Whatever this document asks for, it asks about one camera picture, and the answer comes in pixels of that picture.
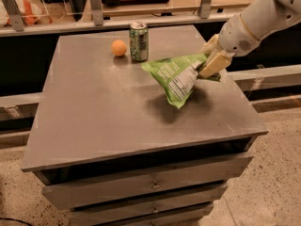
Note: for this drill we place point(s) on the green soda can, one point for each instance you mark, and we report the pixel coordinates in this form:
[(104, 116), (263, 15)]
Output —
[(139, 41)]

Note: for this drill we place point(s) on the grey metal railing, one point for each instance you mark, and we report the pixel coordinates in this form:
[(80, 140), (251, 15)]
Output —
[(97, 16)]

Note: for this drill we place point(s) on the top grey drawer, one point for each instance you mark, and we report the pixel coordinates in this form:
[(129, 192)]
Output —
[(138, 182)]

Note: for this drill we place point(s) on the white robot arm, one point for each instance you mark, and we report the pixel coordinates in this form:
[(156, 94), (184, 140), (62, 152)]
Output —
[(272, 15)]

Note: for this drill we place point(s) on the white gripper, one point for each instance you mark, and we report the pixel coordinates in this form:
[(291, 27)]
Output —
[(235, 36)]

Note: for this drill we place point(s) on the bottom grey drawer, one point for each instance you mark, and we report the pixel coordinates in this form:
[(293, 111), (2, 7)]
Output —
[(170, 216)]

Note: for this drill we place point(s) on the middle grey drawer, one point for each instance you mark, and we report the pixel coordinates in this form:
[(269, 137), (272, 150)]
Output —
[(148, 206)]

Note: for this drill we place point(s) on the grey drawer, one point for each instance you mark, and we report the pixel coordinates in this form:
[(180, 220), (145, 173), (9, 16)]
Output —
[(138, 182), (148, 206), (170, 216)]

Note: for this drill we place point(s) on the green rice chip bag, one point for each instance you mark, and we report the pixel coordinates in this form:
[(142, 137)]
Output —
[(176, 75)]

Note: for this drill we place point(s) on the orange ball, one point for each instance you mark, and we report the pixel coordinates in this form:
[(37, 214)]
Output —
[(119, 48)]

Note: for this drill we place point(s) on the orange white cloth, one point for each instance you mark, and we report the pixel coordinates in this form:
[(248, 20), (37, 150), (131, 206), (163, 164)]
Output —
[(31, 13)]

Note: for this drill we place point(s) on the grey drawer cabinet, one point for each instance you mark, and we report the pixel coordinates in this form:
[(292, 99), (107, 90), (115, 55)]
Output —
[(100, 115)]

